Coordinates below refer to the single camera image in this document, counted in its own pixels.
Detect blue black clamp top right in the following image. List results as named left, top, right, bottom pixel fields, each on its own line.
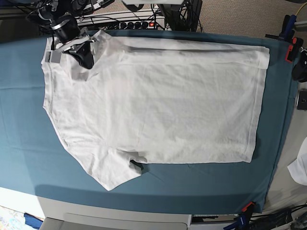
left=265, top=14, right=297, bottom=43

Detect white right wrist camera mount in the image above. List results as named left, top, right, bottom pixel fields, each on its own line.
left=44, top=27, right=97, bottom=64

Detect grey plastic bin bottom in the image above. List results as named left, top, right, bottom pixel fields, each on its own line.
left=40, top=213, right=188, bottom=230

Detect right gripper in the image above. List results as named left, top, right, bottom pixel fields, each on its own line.
left=68, top=42, right=94, bottom=69

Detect grey foot pedal box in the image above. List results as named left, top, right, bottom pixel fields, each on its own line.
left=72, top=0, right=93, bottom=11

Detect teal table cloth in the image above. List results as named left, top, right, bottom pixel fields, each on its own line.
left=0, top=30, right=307, bottom=214

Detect white cloth right edge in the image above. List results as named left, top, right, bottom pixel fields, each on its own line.
left=287, top=138, right=307, bottom=186

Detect orange blue clamp bottom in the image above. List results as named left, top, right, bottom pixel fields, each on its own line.
left=223, top=202, right=256, bottom=230

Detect silver device right edge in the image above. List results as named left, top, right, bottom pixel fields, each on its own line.
left=296, top=89, right=307, bottom=111

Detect blue cloth bottom left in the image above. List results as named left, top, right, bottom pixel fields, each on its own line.
left=24, top=213, right=43, bottom=230

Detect white T-shirt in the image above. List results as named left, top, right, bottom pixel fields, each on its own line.
left=41, top=31, right=270, bottom=190

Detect black power strip red switch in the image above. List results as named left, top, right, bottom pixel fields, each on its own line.
left=113, top=21, right=165, bottom=30

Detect orange black clamp top right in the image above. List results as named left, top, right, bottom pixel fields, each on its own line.
left=285, top=37, right=304, bottom=63

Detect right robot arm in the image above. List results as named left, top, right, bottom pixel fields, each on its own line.
left=26, top=0, right=96, bottom=69

